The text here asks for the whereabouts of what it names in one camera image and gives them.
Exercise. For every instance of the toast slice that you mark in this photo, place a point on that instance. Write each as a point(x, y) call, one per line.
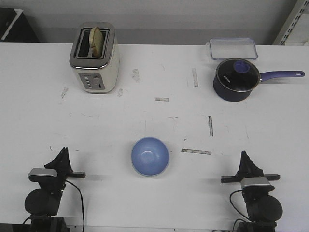
point(95, 41)

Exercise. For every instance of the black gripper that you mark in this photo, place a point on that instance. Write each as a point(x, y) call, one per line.
point(247, 167)
point(57, 186)

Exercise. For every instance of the dark blue saucepan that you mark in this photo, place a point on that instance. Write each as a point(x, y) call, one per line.
point(233, 96)

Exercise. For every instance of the cream two-slot toaster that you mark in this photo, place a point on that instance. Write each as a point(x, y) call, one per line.
point(95, 75)

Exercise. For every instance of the blue plastic bowl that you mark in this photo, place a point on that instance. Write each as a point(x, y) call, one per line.
point(149, 156)

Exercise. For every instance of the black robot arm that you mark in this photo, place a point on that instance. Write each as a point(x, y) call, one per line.
point(43, 203)
point(263, 209)

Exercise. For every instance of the black box in corner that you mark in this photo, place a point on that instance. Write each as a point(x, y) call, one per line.
point(14, 27)

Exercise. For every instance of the glass pot lid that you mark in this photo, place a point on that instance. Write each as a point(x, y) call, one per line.
point(238, 75)

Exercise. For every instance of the white metal shelf upright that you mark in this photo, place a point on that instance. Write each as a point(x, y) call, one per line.
point(295, 30)

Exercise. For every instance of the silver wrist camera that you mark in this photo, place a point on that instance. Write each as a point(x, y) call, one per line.
point(42, 175)
point(259, 183)

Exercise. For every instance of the clear plastic food container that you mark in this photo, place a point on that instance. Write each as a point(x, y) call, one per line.
point(224, 48)

